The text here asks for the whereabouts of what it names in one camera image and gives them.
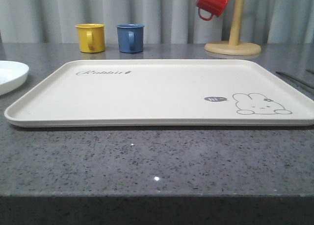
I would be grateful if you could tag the silver metal chopstick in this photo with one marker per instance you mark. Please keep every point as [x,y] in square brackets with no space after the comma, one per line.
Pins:
[295,79]
[300,87]

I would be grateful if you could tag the white round plate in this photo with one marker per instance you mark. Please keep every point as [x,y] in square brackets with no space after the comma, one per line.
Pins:
[12,75]

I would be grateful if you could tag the cream rabbit serving tray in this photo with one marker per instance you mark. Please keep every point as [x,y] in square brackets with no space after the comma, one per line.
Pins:
[161,92]

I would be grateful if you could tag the blue enamel mug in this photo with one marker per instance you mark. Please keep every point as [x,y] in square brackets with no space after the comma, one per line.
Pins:
[130,37]

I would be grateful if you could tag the yellow enamel mug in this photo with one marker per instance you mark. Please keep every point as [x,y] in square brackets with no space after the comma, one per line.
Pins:
[91,37]

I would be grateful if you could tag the wooden mug tree stand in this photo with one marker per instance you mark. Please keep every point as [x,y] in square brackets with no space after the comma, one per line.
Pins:
[233,46]

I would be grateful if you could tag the red enamel mug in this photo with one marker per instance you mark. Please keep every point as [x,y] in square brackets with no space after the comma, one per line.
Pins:
[214,7]

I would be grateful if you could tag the grey pleated curtain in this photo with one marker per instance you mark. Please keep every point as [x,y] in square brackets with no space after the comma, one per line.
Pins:
[165,21]

